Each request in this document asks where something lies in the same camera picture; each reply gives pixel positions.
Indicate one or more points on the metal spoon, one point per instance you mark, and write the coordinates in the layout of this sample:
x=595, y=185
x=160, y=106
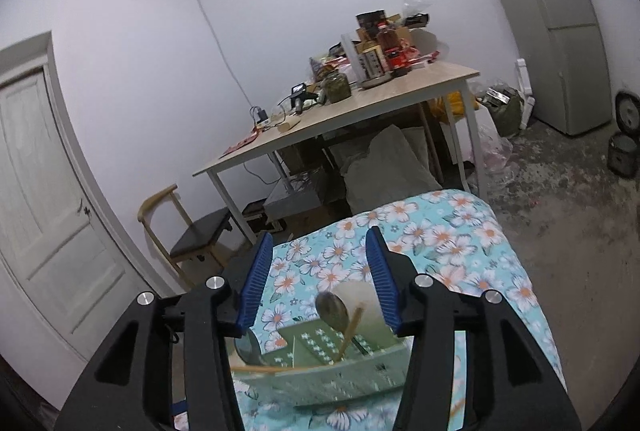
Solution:
x=248, y=349
x=331, y=309

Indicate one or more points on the green canvas bag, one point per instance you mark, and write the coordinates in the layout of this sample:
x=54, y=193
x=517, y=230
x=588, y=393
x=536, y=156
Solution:
x=505, y=109

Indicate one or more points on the wooden chair black seat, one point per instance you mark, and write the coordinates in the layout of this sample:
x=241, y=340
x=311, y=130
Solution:
x=197, y=242

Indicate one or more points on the floral blue tablecloth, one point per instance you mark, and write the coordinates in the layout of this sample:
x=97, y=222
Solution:
x=450, y=234

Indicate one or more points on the red oil bottle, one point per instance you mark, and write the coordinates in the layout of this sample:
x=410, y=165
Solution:
x=392, y=49

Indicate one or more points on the pink plastic bag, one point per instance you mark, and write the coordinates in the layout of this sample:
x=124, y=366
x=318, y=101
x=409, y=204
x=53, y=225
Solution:
x=496, y=149

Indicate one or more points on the yellow plastic bag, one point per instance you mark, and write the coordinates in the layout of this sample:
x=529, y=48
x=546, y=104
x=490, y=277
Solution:
x=452, y=101

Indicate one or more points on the green plastic utensil holder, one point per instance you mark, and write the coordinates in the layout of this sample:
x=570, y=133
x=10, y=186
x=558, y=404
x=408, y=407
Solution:
x=369, y=367

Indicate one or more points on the silver refrigerator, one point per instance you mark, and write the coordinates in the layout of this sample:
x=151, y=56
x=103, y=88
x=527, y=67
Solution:
x=561, y=43

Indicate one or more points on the black rice cooker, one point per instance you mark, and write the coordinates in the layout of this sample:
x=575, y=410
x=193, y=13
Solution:
x=623, y=145

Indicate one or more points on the glass jar dark contents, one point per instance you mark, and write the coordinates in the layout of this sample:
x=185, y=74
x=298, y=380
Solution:
x=336, y=87

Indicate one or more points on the grey sack under desk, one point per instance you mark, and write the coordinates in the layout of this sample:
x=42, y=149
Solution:
x=390, y=166

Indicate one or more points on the white door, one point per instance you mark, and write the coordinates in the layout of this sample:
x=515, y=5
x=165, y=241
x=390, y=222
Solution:
x=52, y=242

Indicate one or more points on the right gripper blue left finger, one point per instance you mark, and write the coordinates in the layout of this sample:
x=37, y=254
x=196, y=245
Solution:
x=245, y=279

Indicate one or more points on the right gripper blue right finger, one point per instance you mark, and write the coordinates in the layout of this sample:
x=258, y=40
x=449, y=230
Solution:
x=392, y=275

